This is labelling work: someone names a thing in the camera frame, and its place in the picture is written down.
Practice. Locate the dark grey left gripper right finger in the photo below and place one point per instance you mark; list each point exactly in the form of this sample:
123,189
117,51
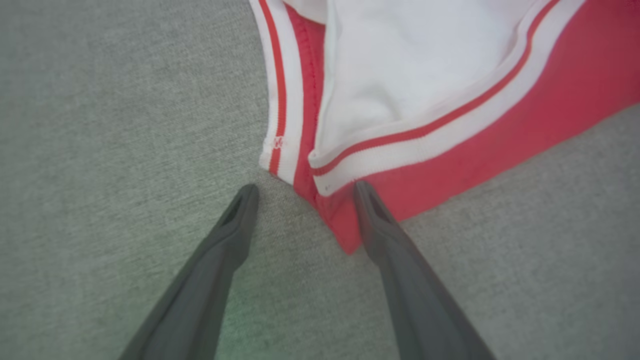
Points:
420,310

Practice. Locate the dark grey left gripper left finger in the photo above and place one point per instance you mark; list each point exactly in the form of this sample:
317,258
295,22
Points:
200,300

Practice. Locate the red and white shirt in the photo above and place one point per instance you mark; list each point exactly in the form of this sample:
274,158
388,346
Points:
500,150

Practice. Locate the grey fabric sofa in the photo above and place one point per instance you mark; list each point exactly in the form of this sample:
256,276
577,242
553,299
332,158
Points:
100,150

